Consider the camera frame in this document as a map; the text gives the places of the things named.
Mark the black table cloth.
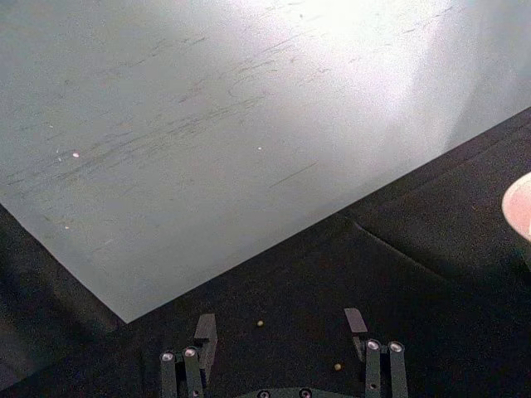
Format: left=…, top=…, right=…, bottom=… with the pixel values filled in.
left=0, top=106, right=531, bottom=398

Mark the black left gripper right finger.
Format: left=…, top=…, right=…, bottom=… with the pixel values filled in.
left=343, top=307, right=410, bottom=398

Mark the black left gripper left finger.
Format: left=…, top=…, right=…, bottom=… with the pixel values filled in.
left=159, top=313, right=218, bottom=398

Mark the roll of white tape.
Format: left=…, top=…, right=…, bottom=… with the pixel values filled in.
left=500, top=172, right=531, bottom=241

